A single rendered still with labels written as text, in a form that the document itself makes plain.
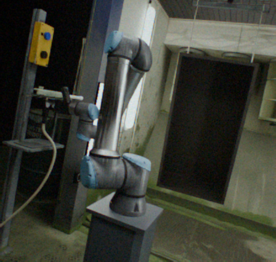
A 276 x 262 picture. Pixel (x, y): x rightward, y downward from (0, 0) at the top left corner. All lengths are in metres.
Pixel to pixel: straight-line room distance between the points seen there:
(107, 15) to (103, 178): 1.38
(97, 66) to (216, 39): 1.74
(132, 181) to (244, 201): 2.19
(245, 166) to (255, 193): 0.34
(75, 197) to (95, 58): 1.13
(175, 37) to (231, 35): 0.67
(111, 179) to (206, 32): 2.57
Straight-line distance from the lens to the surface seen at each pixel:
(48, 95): 1.70
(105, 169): 1.19
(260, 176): 3.44
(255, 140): 3.63
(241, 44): 3.36
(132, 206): 1.31
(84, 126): 1.53
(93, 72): 2.12
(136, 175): 1.26
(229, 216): 3.25
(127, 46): 1.24
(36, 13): 1.90
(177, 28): 3.52
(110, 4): 2.21
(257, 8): 2.62
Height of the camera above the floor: 1.18
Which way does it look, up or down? 4 degrees down
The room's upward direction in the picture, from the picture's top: 11 degrees clockwise
